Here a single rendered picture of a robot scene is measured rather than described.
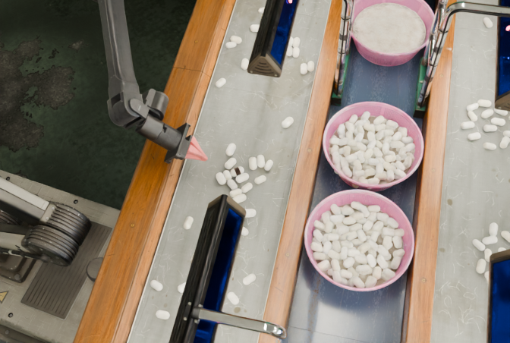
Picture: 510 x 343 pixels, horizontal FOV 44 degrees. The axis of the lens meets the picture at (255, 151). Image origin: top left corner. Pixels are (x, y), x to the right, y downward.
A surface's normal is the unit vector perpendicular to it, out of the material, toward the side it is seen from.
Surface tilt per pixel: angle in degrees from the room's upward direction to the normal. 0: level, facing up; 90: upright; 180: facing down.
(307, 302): 0
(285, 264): 0
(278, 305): 0
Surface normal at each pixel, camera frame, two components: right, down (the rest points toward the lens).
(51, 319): -0.05, -0.51
